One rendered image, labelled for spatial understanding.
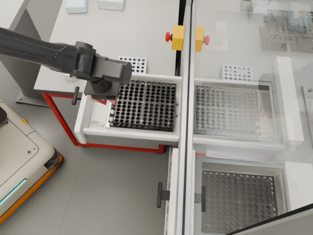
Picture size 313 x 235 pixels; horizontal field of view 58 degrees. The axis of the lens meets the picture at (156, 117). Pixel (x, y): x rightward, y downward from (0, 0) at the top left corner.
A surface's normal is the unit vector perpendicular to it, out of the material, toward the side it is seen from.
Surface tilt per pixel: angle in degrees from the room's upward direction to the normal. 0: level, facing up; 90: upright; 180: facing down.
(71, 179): 0
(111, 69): 32
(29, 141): 0
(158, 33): 0
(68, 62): 67
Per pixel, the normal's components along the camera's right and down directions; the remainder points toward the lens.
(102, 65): -0.25, 0.03
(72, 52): 0.82, 0.21
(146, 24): 0.02, -0.45
